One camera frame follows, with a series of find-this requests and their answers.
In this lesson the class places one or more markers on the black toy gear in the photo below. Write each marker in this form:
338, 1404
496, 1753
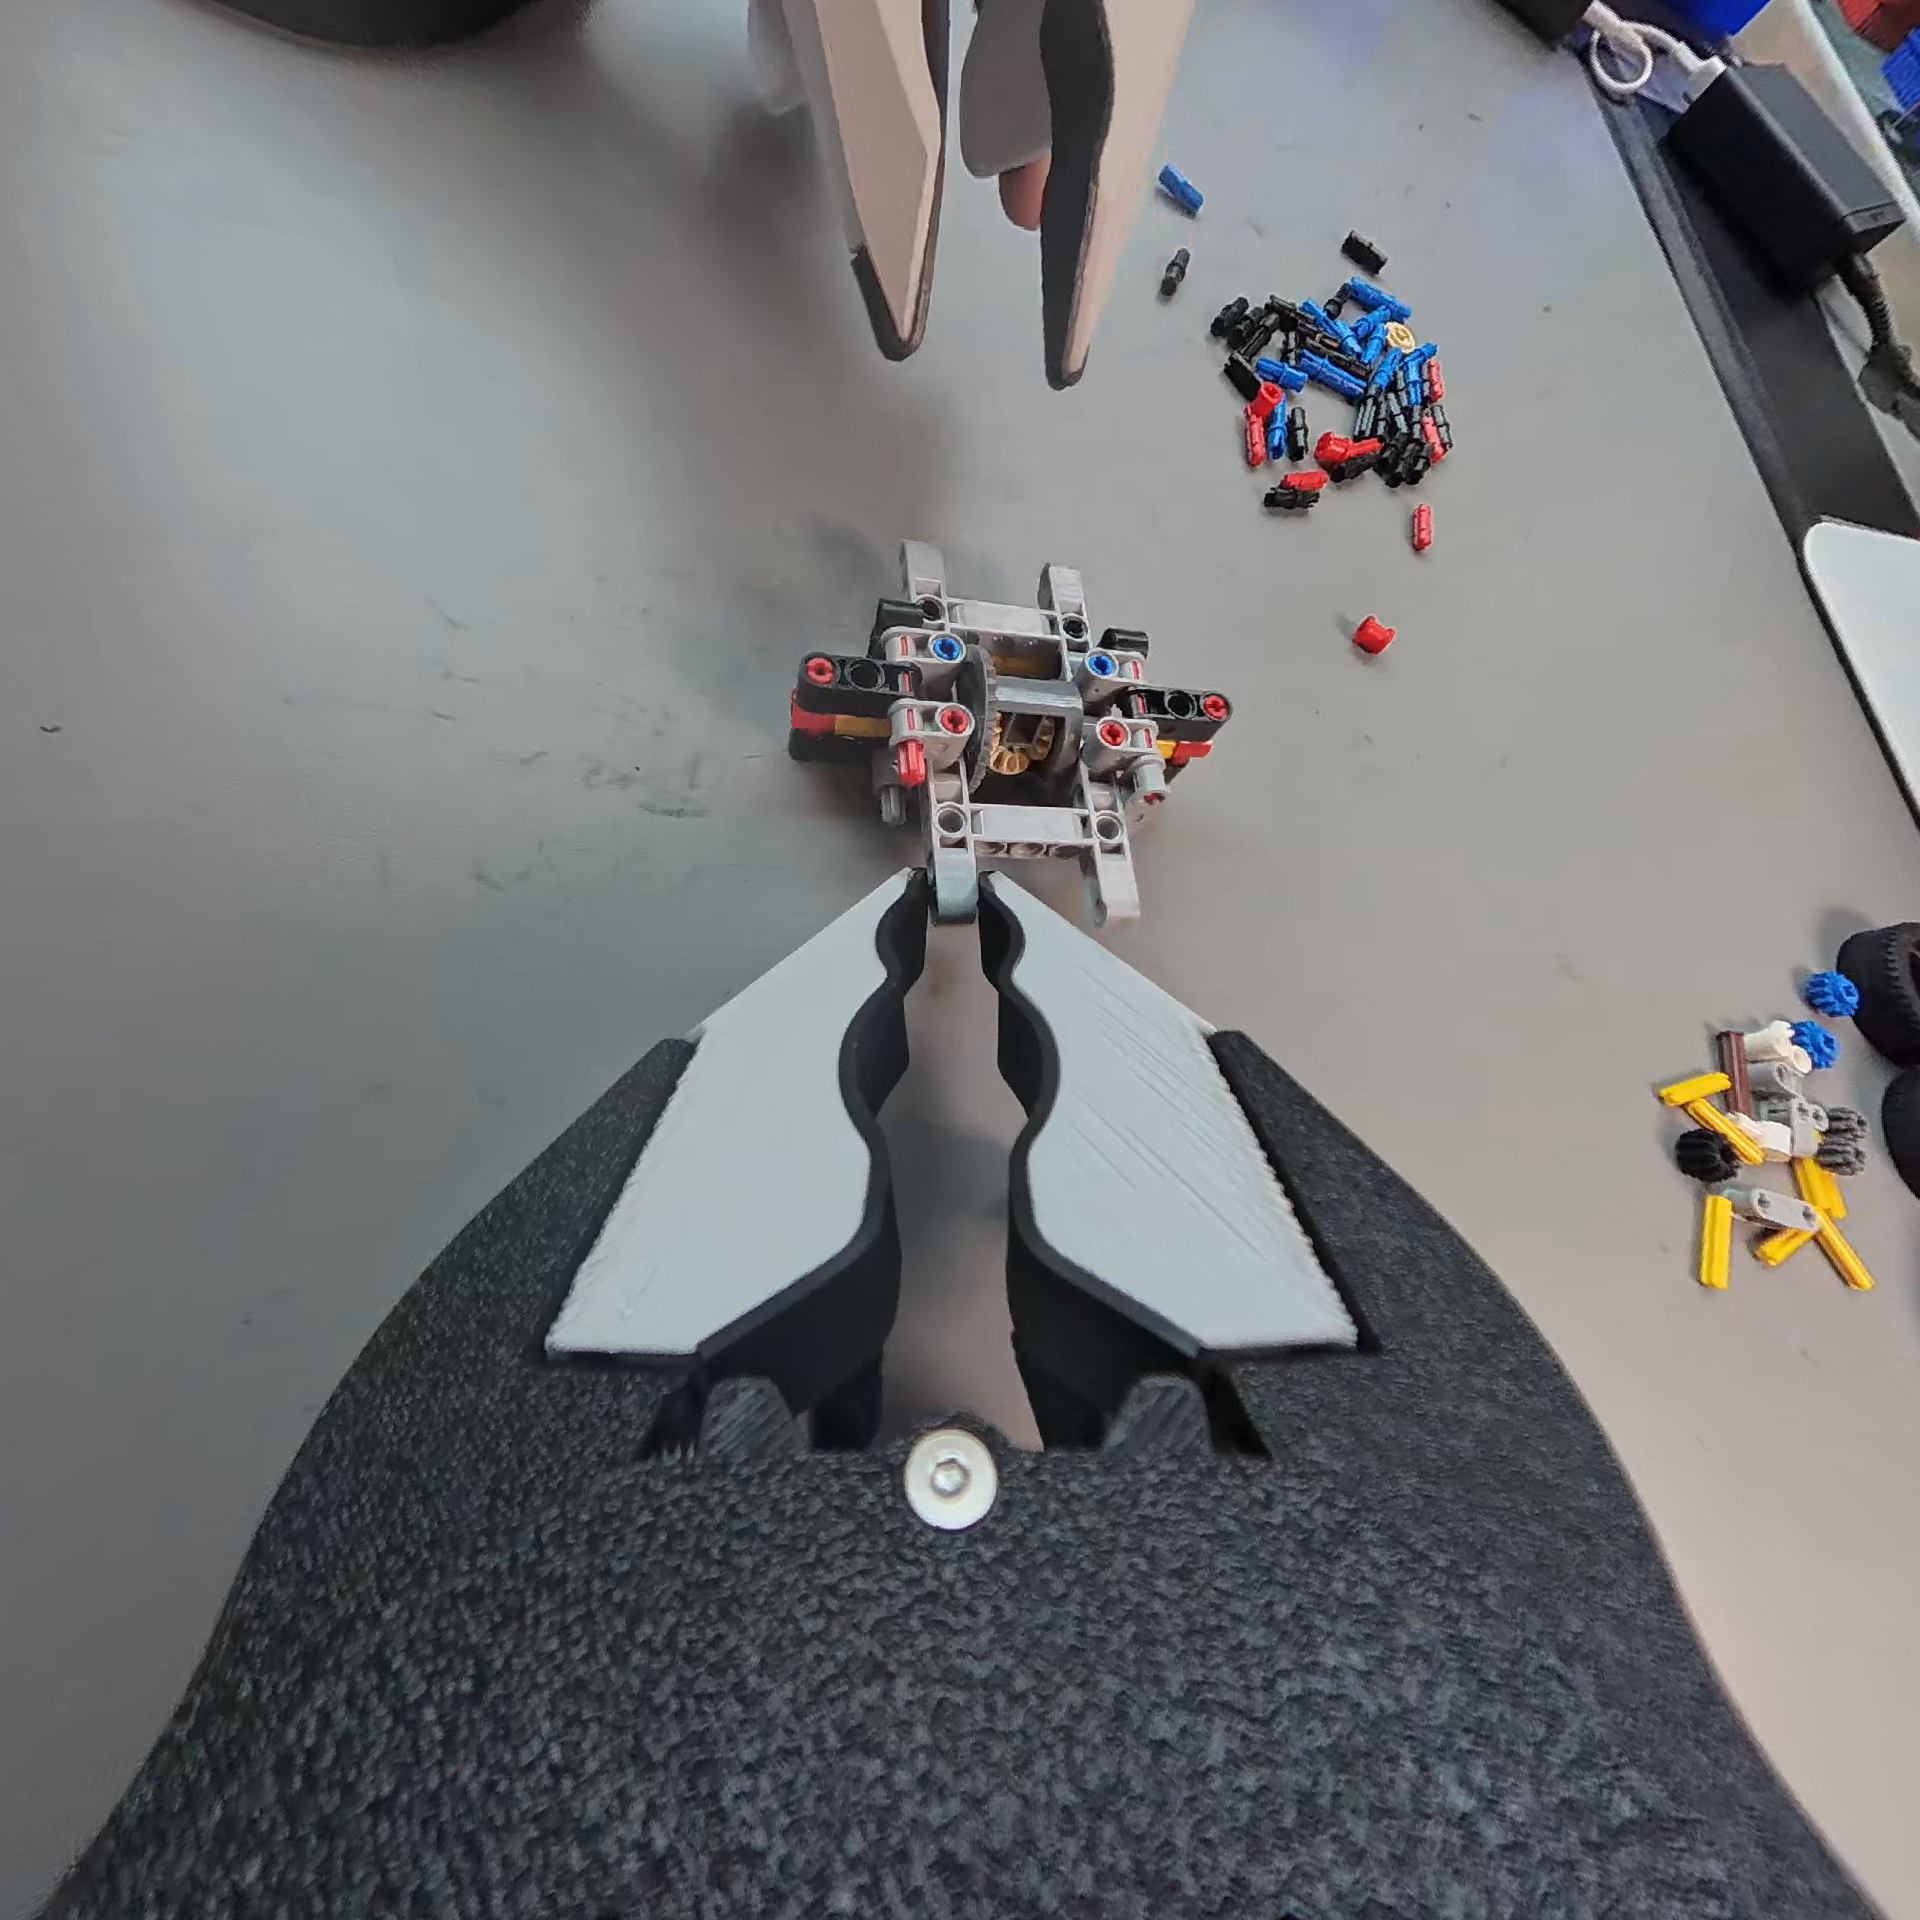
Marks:
1703, 1152

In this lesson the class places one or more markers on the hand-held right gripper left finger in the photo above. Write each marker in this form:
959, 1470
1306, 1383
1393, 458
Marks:
721, 1184

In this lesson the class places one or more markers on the pile of mixed toy pieces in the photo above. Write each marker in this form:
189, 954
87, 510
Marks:
1779, 1154

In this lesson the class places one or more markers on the grey toy brick assembly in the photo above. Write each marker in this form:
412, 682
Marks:
1035, 704

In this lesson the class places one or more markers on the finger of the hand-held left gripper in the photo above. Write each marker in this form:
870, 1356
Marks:
884, 151
1132, 120

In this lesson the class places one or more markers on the red toy bush piece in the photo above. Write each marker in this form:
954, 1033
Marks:
1373, 635

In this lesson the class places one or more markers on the blue toy gear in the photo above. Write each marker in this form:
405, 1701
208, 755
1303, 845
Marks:
1831, 993
1814, 1047

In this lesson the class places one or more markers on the grey desk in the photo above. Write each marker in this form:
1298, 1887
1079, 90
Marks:
450, 601

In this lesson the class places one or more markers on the pale desk stand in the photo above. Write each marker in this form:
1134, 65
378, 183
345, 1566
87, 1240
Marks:
1875, 645

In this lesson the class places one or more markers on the person's left hand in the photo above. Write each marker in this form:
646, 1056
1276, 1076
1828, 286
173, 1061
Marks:
1023, 194

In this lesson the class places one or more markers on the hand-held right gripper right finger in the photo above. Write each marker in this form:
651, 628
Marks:
1170, 1184

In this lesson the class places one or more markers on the pile of small connector pins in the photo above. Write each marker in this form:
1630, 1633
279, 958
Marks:
1351, 390

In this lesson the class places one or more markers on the blue connector pin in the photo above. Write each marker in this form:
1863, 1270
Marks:
1181, 189

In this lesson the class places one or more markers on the black power adapter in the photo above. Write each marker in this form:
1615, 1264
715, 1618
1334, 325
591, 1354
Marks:
1784, 165

